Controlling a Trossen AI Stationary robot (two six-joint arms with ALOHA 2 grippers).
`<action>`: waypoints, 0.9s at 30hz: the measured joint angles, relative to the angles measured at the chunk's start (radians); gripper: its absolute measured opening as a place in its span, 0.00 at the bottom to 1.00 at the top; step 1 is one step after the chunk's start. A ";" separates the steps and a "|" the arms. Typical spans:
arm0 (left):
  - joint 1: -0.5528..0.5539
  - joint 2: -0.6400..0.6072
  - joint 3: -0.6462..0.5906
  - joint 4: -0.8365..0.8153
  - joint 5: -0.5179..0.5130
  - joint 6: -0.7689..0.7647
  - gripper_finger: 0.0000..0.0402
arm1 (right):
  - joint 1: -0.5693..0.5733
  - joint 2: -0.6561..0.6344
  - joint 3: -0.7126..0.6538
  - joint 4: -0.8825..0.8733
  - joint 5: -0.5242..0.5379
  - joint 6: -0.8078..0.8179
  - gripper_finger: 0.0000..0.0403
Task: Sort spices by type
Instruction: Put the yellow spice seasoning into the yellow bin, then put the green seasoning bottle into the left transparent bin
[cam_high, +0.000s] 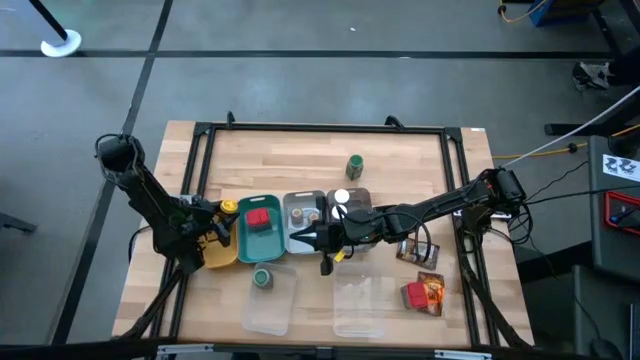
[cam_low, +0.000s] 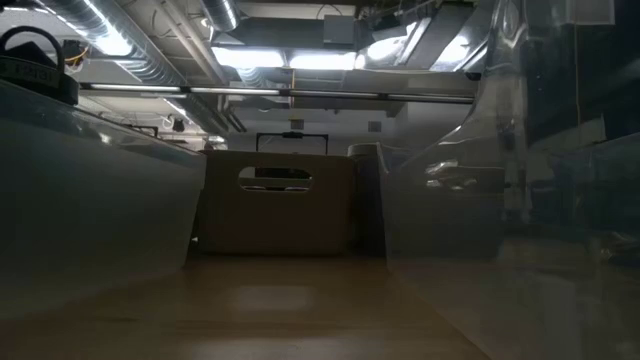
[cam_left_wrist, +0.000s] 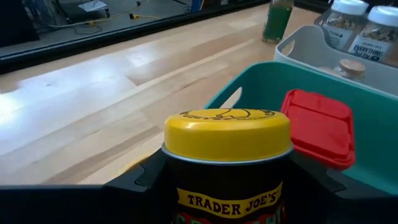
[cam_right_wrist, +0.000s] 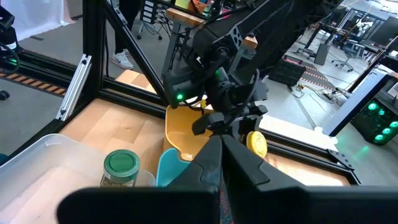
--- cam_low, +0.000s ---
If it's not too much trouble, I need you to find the clear plastic bin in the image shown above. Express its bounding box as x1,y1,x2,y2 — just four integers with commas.
0,79,208,321
378,0,640,360

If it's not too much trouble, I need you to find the horizontal ceiling pipe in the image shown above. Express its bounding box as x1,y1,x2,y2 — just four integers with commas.
79,82,476,105

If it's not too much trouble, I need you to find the ceiling light panel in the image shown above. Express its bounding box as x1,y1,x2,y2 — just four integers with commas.
288,49,359,71
212,46,286,70

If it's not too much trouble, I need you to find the grey ceiling box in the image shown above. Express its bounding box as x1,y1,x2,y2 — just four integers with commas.
323,14,356,46

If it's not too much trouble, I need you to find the black looped wrist cable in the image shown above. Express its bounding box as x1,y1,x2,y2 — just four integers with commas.
0,25,67,76

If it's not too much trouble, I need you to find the large silver ceiling duct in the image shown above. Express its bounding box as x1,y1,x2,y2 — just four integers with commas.
37,0,234,136

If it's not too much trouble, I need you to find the silver spiral ceiling duct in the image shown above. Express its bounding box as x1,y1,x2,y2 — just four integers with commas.
199,0,242,32

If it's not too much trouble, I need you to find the cardboard box with handle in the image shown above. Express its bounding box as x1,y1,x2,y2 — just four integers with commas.
198,149,357,256

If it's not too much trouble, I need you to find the black rectangular stand frame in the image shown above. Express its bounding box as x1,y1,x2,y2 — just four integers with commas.
255,131,330,155

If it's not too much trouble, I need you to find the silver rectangular ceiling duct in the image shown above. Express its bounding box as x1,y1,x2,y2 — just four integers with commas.
359,4,481,71

